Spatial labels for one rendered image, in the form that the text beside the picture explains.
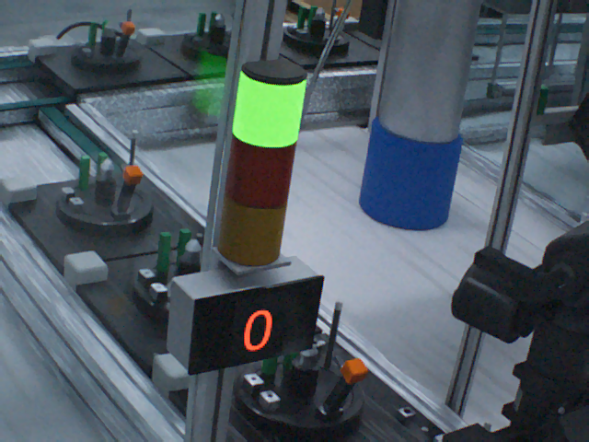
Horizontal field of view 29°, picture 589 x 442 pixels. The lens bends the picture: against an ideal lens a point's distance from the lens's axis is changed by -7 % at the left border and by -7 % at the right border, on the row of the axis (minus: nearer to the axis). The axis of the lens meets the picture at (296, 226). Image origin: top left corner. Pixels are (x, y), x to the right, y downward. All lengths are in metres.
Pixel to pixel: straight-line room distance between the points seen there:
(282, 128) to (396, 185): 1.08
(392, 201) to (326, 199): 0.13
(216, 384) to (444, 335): 0.71
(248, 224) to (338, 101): 1.47
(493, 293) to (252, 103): 0.25
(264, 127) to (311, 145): 1.37
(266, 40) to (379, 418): 0.53
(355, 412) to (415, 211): 0.76
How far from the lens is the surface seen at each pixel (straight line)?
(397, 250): 1.94
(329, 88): 2.38
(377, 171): 2.00
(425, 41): 1.91
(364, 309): 1.75
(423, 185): 1.98
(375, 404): 1.34
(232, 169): 0.94
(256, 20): 0.92
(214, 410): 1.09
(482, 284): 0.99
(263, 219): 0.94
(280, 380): 1.32
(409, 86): 1.94
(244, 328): 0.98
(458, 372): 1.40
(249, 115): 0.91
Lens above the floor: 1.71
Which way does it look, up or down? 26 degrees down
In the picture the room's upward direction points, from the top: 9 degrees clockwise
